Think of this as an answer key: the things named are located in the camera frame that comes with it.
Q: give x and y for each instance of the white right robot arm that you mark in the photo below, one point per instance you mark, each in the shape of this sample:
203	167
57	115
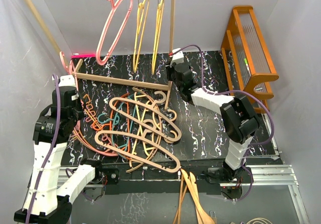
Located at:
239	117

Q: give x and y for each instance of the pink tape strip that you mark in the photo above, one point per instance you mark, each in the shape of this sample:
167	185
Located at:
82	56

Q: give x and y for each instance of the orange wooden shelf rack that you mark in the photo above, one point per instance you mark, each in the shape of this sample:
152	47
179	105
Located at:
247	61

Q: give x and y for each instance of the yellow velvet hanger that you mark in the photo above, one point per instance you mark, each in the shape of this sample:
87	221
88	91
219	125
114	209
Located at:
142	12
158	27

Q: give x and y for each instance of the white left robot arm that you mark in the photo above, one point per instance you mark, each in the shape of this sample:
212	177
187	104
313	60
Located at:
46	202

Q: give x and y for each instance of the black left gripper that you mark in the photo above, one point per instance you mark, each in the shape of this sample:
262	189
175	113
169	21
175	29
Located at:
81	114

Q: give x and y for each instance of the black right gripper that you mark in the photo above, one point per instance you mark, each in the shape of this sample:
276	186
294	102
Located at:
169	70

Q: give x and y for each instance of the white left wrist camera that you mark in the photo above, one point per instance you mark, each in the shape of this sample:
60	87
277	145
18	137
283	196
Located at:
65	82

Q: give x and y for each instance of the wooden hangers on floor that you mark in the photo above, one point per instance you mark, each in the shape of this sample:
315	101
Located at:
188	186

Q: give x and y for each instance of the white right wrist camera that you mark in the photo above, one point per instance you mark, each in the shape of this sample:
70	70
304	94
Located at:
176	57

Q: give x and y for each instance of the wooden clothes rack frame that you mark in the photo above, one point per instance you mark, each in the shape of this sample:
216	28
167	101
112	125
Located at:
114	6

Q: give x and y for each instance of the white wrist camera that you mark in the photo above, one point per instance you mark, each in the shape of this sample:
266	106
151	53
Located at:
65	82
176	57

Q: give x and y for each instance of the teal thin hanger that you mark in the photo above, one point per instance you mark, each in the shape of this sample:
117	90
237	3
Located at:
120	118

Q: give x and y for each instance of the orange thin hanger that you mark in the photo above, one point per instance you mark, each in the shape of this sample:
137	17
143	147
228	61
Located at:
99	125

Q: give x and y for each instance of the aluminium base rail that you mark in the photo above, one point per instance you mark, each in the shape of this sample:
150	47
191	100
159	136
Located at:
264	175

